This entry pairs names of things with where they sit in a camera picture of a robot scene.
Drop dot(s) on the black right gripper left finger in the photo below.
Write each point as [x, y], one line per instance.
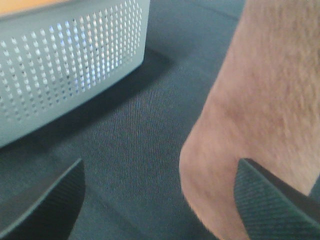
[48, 210]

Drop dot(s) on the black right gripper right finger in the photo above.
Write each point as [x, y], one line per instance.
[270, 209]

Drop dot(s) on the brown towel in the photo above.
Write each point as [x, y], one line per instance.
[264, 105]

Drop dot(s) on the black table cloth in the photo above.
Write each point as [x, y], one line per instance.
[130, 136]

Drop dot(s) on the grey perforated laundry basket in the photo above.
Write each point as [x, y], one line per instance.
[57, 57]

